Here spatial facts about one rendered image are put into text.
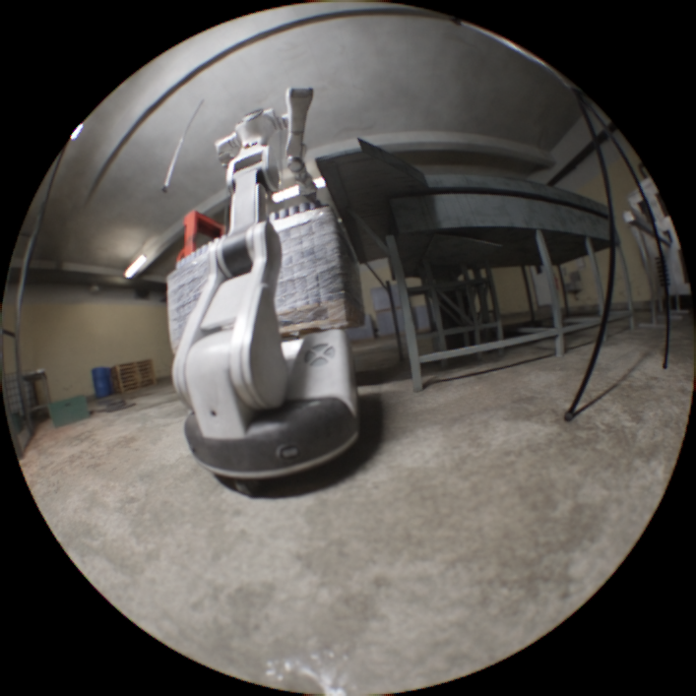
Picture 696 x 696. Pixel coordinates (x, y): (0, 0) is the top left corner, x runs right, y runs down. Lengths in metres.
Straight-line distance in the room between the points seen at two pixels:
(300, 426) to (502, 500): 0.43
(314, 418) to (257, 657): 0.45
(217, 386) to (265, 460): 0.18
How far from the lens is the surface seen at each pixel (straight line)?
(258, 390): 0.41
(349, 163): 1.02
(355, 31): 4.60
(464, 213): 1.29
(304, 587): 0.39
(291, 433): 0.43
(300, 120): 1.00
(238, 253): 0.68
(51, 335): 9.38
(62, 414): 3.42
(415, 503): 0.46
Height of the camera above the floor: 0.34
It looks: 3 degrees down
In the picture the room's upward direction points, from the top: 10 degrees counter-clockwise
